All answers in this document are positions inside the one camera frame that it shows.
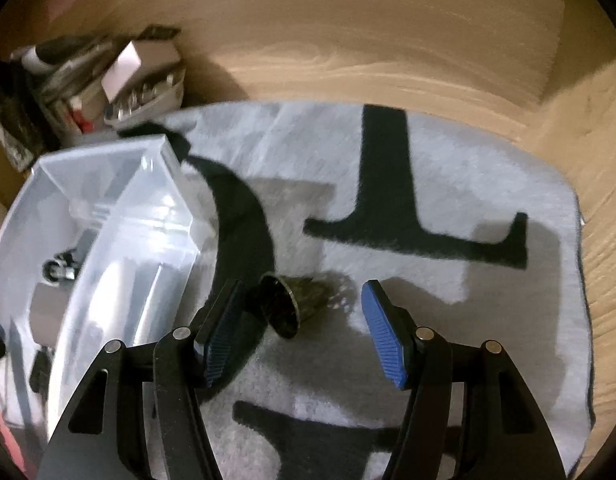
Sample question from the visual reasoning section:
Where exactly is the stack of books and papers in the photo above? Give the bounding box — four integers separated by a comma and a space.
8, 24, 185, 147

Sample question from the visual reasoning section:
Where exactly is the dark bottle with elephant label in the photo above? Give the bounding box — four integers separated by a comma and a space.
0, 67, 47, 172

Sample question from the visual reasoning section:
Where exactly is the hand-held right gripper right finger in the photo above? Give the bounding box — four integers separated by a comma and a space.
360, 279, 572, 480

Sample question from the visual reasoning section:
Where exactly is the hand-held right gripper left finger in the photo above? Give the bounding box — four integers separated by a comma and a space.
37, 278, 249, 480

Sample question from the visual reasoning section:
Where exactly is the black clip device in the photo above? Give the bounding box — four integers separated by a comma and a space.
42, 254, 82, 284

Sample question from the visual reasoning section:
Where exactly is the grey mat with black print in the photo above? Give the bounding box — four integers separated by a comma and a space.
117, 99, 597, 480

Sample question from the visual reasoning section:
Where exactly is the dark metallic cone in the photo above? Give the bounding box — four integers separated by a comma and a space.
257, 272, 354, 341

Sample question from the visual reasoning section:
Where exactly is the white card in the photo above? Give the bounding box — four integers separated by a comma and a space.
101, 39, 182, 101

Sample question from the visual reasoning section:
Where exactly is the clear plastic storage box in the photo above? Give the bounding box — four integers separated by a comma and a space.
0, 133, 199, 462

